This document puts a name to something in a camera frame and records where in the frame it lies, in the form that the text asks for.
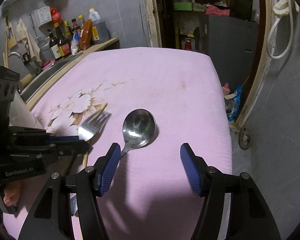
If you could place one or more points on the silver fork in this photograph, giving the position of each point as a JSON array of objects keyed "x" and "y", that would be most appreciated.
[{"x": 93, "y": 125}]

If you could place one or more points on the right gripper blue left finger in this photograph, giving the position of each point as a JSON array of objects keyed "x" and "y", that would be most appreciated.
[{"x": 105, "y": 168}]

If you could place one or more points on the red cloth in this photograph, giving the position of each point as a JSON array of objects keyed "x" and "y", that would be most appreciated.
[{"x": 214, "y": 10}]

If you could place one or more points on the chrome faucet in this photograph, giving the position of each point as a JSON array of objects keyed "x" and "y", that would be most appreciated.
[{"x": 14, "y": 53}]

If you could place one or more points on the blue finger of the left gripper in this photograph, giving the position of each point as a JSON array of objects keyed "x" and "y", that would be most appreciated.
[
  {"x": 70, "y": 147},
  {"x": 54, "y": 138}
]

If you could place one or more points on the left hand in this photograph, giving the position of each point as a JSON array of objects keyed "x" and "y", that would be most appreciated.
[{"x": 12, "y": 193}]

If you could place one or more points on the cream rubber gloves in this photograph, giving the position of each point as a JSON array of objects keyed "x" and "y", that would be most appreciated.
[{"x": 283, "y": 7}]

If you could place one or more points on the white plastic jug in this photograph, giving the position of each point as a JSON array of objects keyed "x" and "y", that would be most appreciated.
[{"x": 95, "y": 18}]

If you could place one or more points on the small silver spoon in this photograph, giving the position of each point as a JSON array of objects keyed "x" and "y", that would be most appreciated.
[{"x": 138, "y": 130}]

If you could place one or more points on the dark soy sauce bottle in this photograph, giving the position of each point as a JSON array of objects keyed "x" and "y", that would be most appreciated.
[{"x": 63, "y": 42}]

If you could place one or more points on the dark grey cabinet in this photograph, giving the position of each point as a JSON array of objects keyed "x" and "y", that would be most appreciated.
[{"x": 231, "y": 45}]

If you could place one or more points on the white seasoning packet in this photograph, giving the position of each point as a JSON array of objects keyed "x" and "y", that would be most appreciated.
[{"x": 75, "y": 43}]

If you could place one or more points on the white utensil holder cup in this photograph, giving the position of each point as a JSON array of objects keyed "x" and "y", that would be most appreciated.
[{"x": 20, "y": 115}]

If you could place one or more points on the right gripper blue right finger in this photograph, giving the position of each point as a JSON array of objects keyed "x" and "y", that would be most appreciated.
[{"x": 194, "y": 167}]

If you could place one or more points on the green box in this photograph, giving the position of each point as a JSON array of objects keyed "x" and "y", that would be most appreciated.
[{"x": 182, "y": 6}]

